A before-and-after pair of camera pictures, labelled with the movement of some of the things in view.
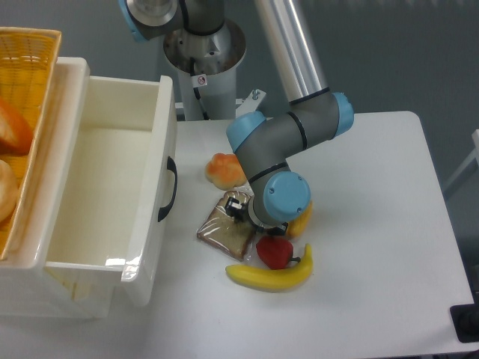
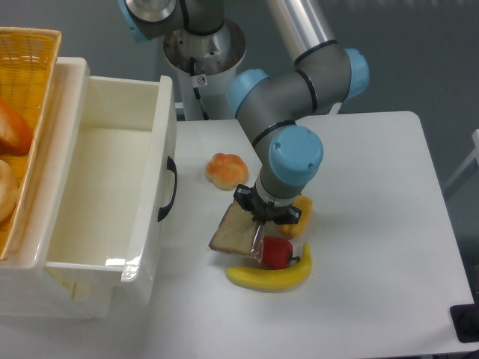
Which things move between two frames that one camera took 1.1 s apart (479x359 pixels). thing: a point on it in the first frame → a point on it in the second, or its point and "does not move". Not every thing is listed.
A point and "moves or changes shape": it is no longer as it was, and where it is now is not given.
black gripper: x=235 y=209 → x=263 y=211
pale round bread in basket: x=9 y=191 does not move
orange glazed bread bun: x=224 y=172 does not move
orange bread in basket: x=16 y=133 does not move
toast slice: x=221 y=232 moves or changes shape
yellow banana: x=275 y=280 does not move
